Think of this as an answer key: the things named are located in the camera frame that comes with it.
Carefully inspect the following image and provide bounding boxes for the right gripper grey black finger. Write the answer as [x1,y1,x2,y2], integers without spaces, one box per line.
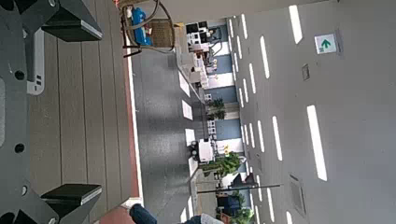
[18,0,104,43]
[18,183,104,224]

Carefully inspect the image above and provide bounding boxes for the teal plastic crate white rim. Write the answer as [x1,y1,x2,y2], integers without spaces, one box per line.
[26,29,45,96]

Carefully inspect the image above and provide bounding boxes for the blue bag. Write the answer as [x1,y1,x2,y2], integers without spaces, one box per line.
[130,7,153,47]

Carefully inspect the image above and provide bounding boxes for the person leg in jeans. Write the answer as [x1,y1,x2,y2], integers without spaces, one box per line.
[129,203,225,224]

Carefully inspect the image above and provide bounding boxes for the wicker rattan chair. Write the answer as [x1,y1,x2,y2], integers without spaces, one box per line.
[119,0,177,59]

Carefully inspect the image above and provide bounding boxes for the cluttered white office desks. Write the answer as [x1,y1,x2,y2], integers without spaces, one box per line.
[185,21,224,90]

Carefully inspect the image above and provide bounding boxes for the white wheeled machine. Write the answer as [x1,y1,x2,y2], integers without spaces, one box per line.
[190,138,217,163]

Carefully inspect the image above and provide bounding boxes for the large green leafy plant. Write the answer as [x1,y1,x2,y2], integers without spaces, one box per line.
[201,151,243,179]

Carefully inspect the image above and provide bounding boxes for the small dark potted plants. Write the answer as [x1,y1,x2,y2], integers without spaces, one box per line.
[206,97,227,121]

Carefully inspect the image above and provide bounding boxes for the long black pole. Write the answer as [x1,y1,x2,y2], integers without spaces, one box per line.
[196,183,281,195]

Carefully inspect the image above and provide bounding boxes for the white ceiling light strip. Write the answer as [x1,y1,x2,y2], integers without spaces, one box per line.
[306,105,329,182]
[260,35,271,79]
[257,119,266,153]
[288,4,304,45]
[266,187,276,223]
[247,63,257,94]
[240,13,249,40]
[272,116,284,162]

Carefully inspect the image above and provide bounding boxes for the green plant by blue seat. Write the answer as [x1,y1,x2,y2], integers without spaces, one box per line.
[228,189,255,224]

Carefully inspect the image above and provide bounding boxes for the large ceiling air vent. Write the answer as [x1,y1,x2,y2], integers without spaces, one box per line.
[289,173,308,217]

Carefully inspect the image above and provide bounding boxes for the small ceiling hatch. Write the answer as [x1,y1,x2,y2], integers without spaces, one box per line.
[301,63,311,82]

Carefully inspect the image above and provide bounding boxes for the green arrow exit sign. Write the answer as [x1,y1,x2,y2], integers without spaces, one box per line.
[314,33,338,56]

